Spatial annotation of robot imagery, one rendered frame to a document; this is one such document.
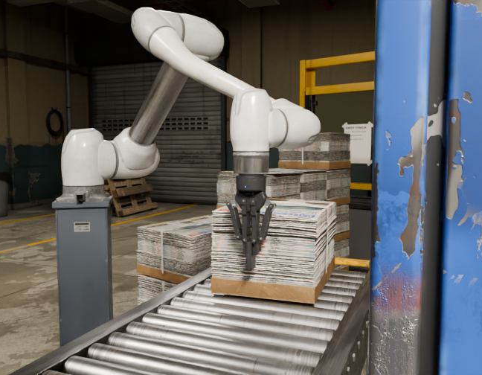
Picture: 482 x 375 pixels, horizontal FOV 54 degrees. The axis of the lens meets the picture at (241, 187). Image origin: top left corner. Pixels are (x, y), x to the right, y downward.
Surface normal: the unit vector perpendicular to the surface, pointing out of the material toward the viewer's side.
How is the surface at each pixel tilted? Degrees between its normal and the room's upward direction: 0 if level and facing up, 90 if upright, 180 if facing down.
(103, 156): 87
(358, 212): 90
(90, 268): 90
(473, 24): 90
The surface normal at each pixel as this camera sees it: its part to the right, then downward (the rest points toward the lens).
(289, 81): -0.38, 0.08
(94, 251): 0.20, 0.08
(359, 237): -0.64, 0.07
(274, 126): 0.73, 0.05
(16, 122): 0.92, 0.04
